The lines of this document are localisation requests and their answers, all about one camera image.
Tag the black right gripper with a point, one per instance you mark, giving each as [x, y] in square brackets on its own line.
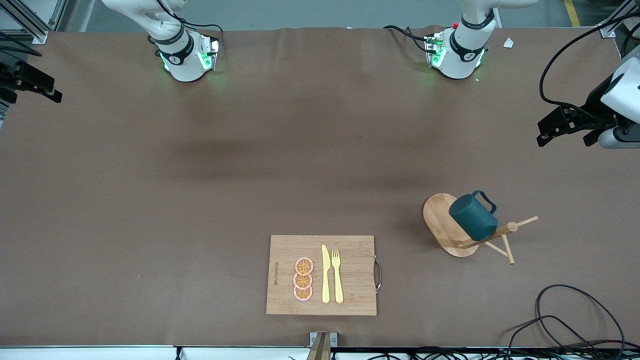
[12, 75]

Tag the toy orange slice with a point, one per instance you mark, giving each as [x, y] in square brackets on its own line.
[303, 293]
[302, 280]

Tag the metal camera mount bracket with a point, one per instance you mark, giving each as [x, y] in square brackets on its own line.
[322, 345]

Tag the aluminium frame profile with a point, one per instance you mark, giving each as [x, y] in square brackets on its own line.
[30, 22]
[612, 25]

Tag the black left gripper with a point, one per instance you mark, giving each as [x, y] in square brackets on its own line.
[593, 105]

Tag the wooden mug tree stand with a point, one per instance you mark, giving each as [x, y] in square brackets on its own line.
[442, 225]

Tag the yellow plastic fork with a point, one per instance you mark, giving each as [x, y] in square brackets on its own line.
[338, 285]

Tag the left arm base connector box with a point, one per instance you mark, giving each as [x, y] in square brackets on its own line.
[434, 50]

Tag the brown table cover cloth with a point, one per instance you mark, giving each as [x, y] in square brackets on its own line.
[150, 225]

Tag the white paper scrap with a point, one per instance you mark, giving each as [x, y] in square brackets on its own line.
[508, 43]

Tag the dark teal ribbed mug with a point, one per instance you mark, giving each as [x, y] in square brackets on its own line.
[472, 220]

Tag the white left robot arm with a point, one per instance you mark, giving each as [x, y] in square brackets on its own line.
[462, 55]

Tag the yellow plastic knife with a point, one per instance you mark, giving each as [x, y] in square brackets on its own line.
[325, 275]

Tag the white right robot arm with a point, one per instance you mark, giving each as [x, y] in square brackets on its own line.
[182, 60]

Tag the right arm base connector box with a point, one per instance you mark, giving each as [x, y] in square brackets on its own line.
[209, 55]

